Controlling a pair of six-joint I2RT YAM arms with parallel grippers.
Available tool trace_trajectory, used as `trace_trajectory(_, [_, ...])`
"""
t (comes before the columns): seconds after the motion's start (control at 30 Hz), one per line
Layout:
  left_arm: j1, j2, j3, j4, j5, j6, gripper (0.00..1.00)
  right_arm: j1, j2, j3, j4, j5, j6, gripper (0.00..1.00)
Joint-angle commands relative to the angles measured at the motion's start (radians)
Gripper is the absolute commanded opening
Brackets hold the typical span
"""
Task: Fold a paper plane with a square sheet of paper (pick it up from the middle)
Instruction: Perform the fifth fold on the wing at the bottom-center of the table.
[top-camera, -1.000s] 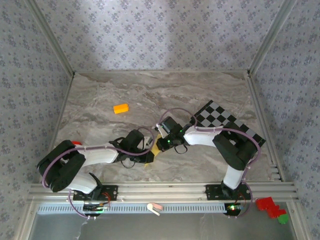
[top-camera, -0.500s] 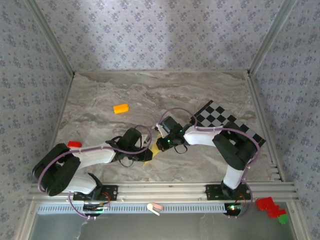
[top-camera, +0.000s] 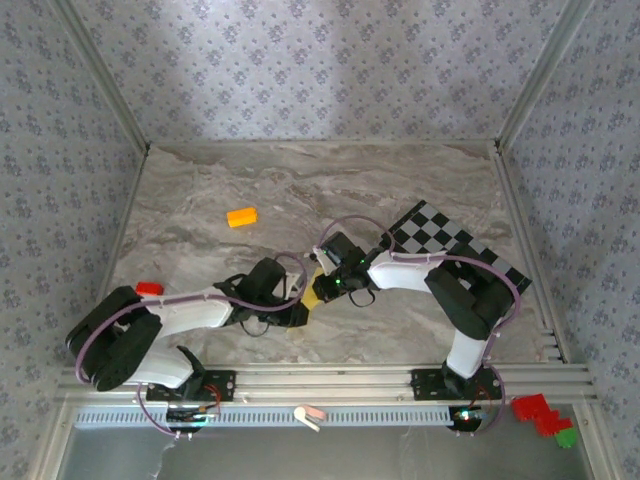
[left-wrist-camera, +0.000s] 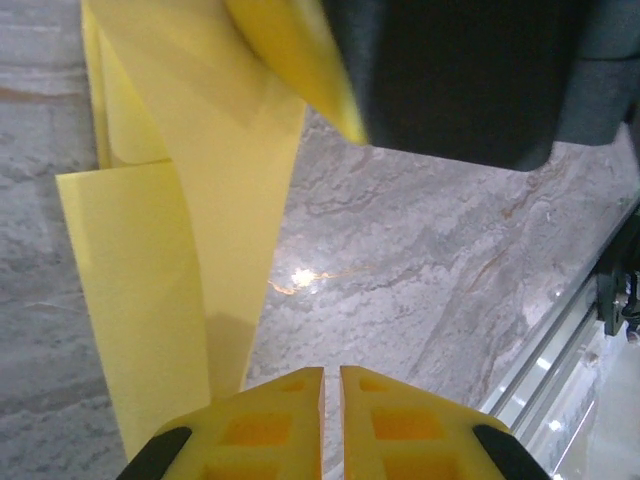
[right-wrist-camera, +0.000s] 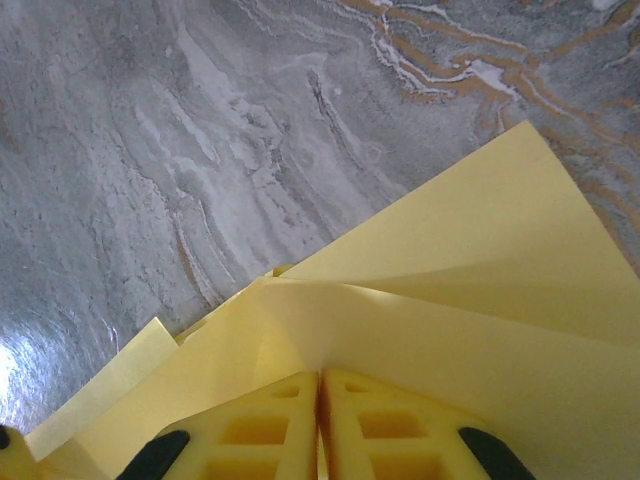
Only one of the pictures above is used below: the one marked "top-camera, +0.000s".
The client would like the pale yellow paper sheet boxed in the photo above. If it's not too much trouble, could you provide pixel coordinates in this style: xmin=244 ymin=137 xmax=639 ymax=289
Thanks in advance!
xmin=301 ymin=268 xmax=329 ymax=312

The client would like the grey metal sheet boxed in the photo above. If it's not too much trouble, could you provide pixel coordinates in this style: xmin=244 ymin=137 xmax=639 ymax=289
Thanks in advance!
xmin=62 ymin=427 xmax=596 ymax=480

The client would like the orange block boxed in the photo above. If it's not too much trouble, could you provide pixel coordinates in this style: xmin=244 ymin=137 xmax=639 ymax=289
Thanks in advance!
xmin=226 ymin=207 xmax=260 ymax=230

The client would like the white pink clip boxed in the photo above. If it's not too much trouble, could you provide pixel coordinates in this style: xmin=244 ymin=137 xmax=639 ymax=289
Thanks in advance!
xmin=293 ymin=404 xmax=327 ymax=432

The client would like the black grey checkerboard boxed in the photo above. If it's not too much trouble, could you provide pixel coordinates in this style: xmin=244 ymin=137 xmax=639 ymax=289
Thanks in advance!
xmin=382 ymin=200 xmax=532 ymax=301

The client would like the red toy brick stack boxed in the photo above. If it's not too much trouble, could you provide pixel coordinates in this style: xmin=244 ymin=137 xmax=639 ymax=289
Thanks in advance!
xmin=510 ymin=393 xmax=574 ymax=439

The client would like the left gripper thin black cable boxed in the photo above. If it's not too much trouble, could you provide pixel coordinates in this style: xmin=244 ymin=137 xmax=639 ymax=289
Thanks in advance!
xmin=239 ymin=319 xmax=272 ymax=339

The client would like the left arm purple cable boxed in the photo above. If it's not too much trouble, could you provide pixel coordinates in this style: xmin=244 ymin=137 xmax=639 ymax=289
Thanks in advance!
xmin=73 ymin=251 xmax=307 ymax=441

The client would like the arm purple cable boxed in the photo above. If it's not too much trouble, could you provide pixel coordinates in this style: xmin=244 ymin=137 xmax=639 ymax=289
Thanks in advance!
xmin=73 ymin=251 xmax=307 ymax=441
xmin=319 ymin=214 xmax=524 ymax=439

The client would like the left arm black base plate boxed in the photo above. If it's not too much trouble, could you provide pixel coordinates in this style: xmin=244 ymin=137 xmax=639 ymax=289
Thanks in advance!
xmin=145 ymin=368 xmax=237 ymax=404

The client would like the aluminium frame rail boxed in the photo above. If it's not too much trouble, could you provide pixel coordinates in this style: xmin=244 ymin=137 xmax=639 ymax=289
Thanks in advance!
xmin=54 ymin=363 xmax=599 ymax=406

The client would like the grey slotted cable duct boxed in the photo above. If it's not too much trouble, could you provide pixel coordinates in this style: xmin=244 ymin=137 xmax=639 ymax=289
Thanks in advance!
xmin=74 ymin=404 xmax=461 ymax=429

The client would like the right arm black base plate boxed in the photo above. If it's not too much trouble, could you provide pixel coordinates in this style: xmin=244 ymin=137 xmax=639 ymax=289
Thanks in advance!
xmin=409 ymin=368 xmax=504 ymax=402

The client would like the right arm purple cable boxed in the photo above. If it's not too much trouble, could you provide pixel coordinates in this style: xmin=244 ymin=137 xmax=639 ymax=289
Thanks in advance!
xmin=319 ymin=214 xmax=524 ymax=439

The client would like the aluminium side rail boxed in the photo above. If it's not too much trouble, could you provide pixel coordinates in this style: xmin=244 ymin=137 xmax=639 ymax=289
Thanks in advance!
xmin=492 ymin=149 xmax=569 ymax=364

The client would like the aluminium corner post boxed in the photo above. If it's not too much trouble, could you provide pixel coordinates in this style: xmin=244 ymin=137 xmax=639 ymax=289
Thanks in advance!
xmin=497 ymin=0 xmax=596 ymax=154
xmin=49 ymin=0 xmax=151 ymax=154

